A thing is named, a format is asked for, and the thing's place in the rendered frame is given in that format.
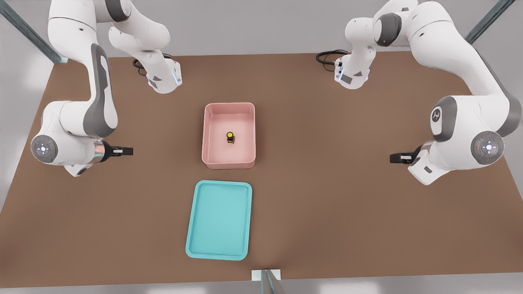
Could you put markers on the pink plastic box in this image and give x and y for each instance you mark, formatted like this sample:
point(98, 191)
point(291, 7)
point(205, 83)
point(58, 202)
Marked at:
point(229, 135)

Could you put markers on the silver frame post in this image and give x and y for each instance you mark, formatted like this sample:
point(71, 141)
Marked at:
point(267, 281)
point(488, 20)
point(28, 30)

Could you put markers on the pale blue-green tray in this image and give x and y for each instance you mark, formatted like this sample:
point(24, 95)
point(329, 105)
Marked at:
point(219, 219)

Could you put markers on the yellow black button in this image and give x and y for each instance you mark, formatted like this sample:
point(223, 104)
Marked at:
point(230, 137)

